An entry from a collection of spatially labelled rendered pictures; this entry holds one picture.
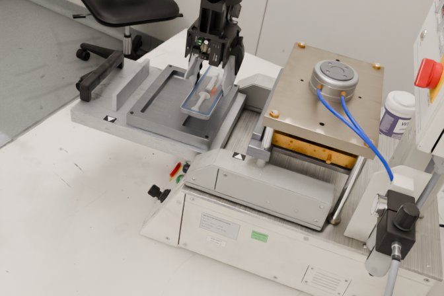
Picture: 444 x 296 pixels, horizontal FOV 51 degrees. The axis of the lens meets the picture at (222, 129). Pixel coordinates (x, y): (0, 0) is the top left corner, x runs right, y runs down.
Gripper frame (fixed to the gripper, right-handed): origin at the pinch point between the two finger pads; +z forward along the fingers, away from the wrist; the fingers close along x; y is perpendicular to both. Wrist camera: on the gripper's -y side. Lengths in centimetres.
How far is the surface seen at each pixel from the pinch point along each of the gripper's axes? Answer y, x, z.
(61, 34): -156, -140, 104
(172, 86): -4.3, -9.1, 6.3
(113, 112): 8.1, -16.4, 7.3
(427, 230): 8.0, 45.5, 11.6
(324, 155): 10.4, 23.6, 0.0
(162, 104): 2.3, -8.7, 6.3
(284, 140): 10.4, 16.6, -0.5
